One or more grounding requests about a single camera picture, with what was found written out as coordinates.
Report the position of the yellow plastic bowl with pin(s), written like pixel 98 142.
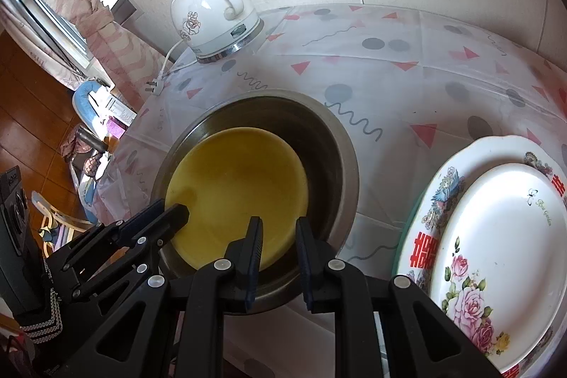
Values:
pixel 239 183

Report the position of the white plate with rose print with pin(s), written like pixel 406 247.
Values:
pixel 509 249

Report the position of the white electric kettle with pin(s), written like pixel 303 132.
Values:
pixel 208 19

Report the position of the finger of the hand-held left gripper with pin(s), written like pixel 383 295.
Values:
pixel 170 223
pixel 133 221

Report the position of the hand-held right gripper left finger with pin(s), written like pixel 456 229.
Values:
pixel 253 258

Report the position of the stainless steel bowl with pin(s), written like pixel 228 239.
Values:
pixel 328 165

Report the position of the blue padded object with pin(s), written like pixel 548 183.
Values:
pixel 86 99

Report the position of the white printed tablecloth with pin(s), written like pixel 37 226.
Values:
pixel 376 85

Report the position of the white chair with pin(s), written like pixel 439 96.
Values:
pixel 57 218

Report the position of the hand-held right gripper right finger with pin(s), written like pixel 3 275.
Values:
pixel 308 263

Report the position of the pink striped curtain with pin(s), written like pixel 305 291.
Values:
pixel 110 28

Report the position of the teal plate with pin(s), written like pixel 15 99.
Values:
pixel 404 227

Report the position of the white plate with bird print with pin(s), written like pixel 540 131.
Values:
pixel 447 201

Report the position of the window frame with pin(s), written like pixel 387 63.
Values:
pixel 48 23

